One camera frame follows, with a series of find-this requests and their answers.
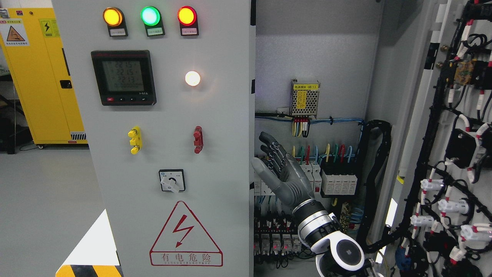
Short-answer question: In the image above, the yellow safety cabinet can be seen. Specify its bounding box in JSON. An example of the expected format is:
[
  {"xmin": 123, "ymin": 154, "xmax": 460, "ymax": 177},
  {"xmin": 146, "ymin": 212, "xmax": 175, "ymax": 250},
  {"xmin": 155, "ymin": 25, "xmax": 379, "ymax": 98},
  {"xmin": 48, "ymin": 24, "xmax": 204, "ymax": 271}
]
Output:
[{"xmin": 1, "ymin": 8, "xmax": 87, "ymax": 147}]

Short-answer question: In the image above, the yellow indicator lamp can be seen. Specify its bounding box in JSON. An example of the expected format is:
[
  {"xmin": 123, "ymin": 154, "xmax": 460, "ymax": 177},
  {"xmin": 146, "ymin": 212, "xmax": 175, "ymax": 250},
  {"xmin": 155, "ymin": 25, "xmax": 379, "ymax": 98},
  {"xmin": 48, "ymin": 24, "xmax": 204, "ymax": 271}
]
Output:
[{"xmin": 103, "ymin": 7, "xmax": 128, "ymax": 37}]

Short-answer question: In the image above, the red electric danger sticker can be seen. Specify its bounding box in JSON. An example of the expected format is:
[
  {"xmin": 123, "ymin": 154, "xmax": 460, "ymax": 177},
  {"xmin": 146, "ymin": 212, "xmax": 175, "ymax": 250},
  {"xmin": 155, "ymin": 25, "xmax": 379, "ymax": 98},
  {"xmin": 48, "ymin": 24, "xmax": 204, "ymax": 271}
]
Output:
[{"xmin": 149, "ymin": 200, "xmax": 223, "ymax": 267}]

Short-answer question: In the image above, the red terminal post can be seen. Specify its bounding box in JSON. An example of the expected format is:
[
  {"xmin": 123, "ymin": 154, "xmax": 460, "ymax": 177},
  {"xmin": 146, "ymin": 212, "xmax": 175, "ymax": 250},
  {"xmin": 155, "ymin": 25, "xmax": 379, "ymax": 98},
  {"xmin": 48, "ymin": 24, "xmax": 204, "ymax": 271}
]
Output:
[{"xmin": 193, "ymin": 126, "xmax": 204, "ymax": 154}]

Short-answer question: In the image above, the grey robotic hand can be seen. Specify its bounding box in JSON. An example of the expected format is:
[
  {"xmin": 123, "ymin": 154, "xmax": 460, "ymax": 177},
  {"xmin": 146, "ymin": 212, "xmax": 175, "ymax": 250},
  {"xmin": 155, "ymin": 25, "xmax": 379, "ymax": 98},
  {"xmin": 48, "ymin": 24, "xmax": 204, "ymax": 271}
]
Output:
[{"xmin": 251, "ymin": 132, "xmax": 314, "ymax": 209}]

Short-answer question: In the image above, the white breaker row upper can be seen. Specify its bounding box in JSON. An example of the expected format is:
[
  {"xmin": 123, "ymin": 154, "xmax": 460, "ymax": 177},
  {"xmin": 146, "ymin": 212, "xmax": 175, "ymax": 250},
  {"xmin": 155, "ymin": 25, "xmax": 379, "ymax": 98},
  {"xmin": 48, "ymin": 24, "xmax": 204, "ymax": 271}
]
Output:
[{"xmin": 253, "ymin": 164, "xmax": 322, "ymax": 198}]

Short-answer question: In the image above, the yellow terminal post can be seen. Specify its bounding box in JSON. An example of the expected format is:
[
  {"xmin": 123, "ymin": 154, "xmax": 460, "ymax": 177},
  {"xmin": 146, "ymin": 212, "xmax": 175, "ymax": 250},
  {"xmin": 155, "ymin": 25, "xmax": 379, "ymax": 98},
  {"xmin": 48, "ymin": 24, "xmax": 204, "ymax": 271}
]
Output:
[{"xmin": 128, "ymin": 126, "xmax": 142, "ymax": 155}]

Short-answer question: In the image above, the green indicator lamp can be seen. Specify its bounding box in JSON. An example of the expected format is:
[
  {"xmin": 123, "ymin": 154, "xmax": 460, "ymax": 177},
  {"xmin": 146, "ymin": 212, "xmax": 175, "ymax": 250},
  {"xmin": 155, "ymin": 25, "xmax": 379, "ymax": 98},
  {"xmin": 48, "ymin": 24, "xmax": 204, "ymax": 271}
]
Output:
[{"xmin": 140, "ymin": 6, "xmax": 165, "ymax": 37}]

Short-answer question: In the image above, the metal mesh power supply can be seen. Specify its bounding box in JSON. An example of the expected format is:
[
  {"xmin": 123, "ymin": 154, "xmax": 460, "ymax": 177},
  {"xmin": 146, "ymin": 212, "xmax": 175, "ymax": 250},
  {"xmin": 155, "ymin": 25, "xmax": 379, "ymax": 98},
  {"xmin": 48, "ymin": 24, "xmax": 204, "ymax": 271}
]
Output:
[{"xmin": 289, "ymin": 79, "xmax": 321, "ymax": 119}]

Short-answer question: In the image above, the black surge protector block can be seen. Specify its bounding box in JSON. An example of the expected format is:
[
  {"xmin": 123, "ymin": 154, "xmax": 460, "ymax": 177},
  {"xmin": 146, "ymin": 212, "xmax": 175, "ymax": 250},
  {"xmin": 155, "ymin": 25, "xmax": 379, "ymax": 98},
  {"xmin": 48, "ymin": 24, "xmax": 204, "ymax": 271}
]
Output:
[{"xmin": 321, "ymin": 160, "xmax": 358, "ymax": 198}]

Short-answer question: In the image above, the red indicator lamp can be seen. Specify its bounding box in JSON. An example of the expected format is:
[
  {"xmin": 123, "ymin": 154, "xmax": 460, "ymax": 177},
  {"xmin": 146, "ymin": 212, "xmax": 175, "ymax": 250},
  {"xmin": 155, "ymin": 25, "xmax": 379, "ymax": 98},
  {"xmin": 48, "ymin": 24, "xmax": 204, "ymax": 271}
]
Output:
[{"xmin": 177, "ymin": 6, "xmax": 199, "ymax": 36}]

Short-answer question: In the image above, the black rotary selector switch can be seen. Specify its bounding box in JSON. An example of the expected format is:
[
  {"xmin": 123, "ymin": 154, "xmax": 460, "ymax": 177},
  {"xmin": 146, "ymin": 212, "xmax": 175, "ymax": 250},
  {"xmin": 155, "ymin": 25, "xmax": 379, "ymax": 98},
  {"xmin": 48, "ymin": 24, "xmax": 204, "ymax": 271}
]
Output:
[{"xmin": 158, "ymin": 169, "xmax": 186, "ymax": 193}]

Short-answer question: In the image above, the white indicator lamp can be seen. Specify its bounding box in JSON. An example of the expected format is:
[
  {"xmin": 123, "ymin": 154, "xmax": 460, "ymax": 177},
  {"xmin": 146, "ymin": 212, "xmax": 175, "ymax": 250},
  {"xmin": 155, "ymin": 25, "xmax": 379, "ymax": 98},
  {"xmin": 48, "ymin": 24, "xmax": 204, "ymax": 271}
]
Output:
[{"xmin": 185, "ymin": 71, "xmax": 201, "ymax": 87}]

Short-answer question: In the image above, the grey cabinet door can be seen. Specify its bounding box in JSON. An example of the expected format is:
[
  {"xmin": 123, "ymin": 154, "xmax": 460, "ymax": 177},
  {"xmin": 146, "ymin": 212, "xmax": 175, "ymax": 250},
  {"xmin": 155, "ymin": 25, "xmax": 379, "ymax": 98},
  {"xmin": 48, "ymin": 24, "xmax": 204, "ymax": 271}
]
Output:
[
  {"xmin": 367, "ymin": 0, "xmax": 491, "ymax": 277},
  {"xmin": 52, "ymin": 0, "xmax": 256, "ymax": 277}
]

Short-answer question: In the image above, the relay and breaker row lower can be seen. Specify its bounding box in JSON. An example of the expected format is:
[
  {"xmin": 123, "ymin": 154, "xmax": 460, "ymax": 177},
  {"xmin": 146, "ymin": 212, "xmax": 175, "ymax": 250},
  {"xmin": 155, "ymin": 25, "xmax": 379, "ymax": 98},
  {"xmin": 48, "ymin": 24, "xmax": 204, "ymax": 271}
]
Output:
[{"xmin": 253, "ymin": 209, "xmax": 303, "ymax": 257}]

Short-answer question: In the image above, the black digital power meter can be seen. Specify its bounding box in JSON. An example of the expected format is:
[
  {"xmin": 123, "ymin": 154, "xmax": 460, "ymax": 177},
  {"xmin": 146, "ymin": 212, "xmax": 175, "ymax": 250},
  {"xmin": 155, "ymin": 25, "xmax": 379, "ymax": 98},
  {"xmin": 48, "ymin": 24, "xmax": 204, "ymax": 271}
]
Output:
[{"xmin": 91, "ymin": 50, "xmax": 156, "ymax": 106}]

